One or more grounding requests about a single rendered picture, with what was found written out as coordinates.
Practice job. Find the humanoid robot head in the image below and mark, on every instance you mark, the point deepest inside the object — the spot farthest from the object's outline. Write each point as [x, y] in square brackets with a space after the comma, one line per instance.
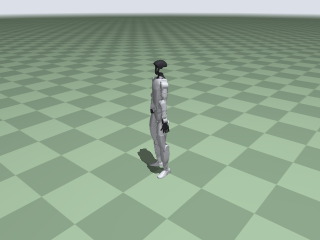
[159, 64]

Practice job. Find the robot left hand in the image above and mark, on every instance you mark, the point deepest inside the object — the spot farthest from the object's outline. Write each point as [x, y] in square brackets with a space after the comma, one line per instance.
[165, 127]

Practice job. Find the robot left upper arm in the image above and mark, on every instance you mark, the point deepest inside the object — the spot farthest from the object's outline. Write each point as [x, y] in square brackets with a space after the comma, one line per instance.
[164, 89]

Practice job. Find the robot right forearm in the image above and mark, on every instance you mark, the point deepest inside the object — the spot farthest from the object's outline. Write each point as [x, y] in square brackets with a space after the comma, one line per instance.
[152, 105]

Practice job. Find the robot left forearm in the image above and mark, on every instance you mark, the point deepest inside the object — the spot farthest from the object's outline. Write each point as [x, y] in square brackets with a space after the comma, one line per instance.
[164, 111]

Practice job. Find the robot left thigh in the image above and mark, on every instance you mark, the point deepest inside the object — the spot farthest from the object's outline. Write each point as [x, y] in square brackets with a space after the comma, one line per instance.
[161, 137]

